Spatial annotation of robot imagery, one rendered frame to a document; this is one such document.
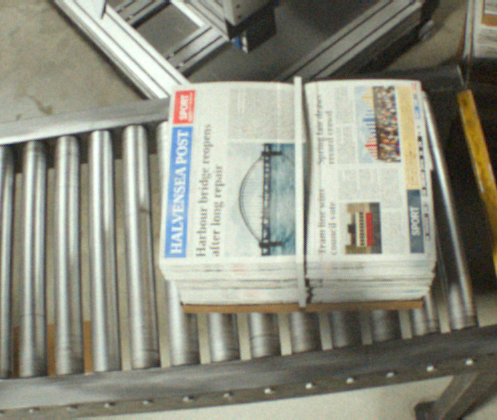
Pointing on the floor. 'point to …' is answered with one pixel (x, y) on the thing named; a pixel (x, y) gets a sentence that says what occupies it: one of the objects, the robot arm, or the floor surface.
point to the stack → (482, 63)
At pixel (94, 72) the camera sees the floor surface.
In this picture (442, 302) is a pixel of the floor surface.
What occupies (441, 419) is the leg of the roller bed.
